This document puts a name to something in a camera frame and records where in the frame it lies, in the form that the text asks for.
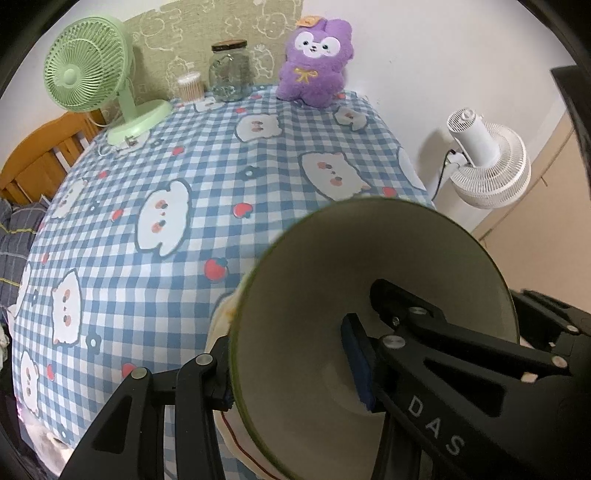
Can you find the cotton swab container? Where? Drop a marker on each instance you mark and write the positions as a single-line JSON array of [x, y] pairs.
[[190, 87]]

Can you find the green printed wall cloth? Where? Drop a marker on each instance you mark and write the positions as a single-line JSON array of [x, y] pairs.
[[184, 32]]

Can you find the cream bowl with green rim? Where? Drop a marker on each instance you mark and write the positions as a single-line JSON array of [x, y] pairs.
[[323, 277]]

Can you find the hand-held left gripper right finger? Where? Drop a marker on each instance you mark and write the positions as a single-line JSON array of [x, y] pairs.
[[355, 364]]

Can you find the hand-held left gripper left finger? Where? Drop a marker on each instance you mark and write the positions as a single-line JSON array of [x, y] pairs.
[[203, 383]]

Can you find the purple plush toy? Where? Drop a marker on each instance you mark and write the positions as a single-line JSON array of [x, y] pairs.
[[314, 69]]

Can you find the blue checked tablecloth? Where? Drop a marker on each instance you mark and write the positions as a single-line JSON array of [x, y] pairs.
[[231, 152]]

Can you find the grey plaid pillow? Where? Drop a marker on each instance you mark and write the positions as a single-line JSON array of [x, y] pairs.
[[14, 240]]

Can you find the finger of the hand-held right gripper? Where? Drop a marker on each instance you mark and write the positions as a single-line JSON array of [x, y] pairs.
[[438, 350], [554, 323]]

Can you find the white fan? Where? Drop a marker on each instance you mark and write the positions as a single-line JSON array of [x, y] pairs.
[[489, 170]]

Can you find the white plate with red flowers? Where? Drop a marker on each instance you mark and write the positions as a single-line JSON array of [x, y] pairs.
[[240, 464]]

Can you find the green desk fan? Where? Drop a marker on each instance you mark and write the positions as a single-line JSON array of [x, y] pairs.
[[83, 69]]

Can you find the wooden bed headboard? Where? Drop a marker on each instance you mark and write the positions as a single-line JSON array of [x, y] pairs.
[[37, 157]]

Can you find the glass jar with dark lid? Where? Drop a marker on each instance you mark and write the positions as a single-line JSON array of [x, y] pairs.
[[228, 76]]

